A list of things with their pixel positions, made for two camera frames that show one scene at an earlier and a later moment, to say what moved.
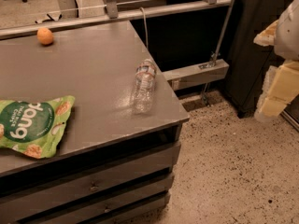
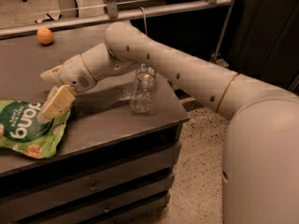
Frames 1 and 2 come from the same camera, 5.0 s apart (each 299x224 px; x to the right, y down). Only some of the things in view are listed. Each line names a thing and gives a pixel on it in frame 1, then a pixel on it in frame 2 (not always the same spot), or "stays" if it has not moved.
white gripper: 288,33 to 74,72
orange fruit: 45,35 stays
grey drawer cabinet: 116,184 stays
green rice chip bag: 35,127 stays
